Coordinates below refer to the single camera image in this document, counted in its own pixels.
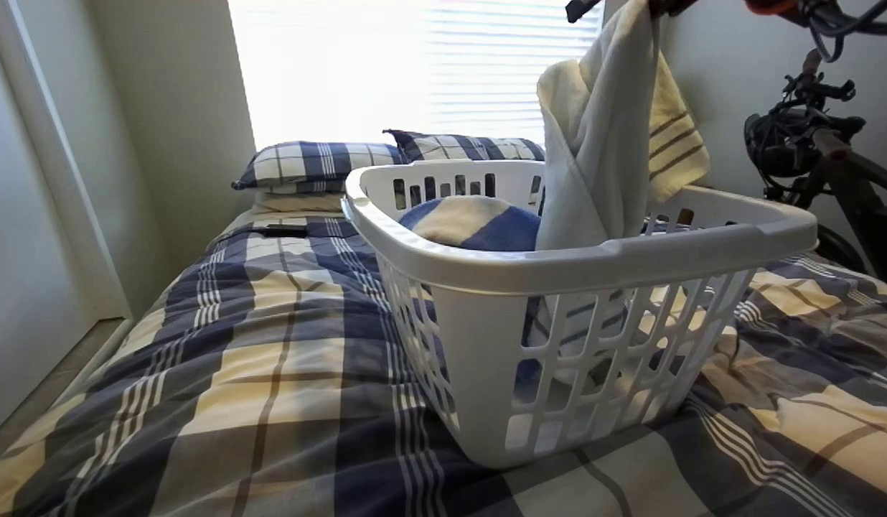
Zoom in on cream pillow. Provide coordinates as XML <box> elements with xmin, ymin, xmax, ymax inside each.
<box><xmin>254</xmin><ymin>186</ymin><xmax>343</xmax><ymax>215</ymax></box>

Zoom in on white towel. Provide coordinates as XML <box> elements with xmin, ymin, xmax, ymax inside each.
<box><xmin>534</xmin><ymin>0</ymin><xmax>711</xmax><ymax>252</ymax></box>

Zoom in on blue and cream folded cloth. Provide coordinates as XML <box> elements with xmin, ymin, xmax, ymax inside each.
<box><xmin>395</xmin><ymin>195</ymin><xmax>541</xmax><ymax>255</ymax></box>

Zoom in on plaid pillow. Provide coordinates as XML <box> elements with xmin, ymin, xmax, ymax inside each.
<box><xmin>382</xmin><ymin>126</ymin><xmax>547</xmax><ymax>166</ymax></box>
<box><xmin>230</xmin><ymin>139</ymin><xmax>405</xmax><ymax>195</ymax></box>

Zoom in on plaid bedspread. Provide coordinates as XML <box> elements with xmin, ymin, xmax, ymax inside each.
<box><xmin>0</xmin><ymin>205</ymin><xmax>887</xmax><ymax>517</ymax></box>

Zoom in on white plastic laundry basket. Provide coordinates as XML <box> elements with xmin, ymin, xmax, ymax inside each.
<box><xmin>339</xmin><ymin>159</ymin><xmax>821</xmax><ymax>472</ymax></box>

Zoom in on white window blinds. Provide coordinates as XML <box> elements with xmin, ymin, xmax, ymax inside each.
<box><xmin>224</xmin><ymin>0</ymin><xmax>609</xmax><ymax>151</ymax></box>

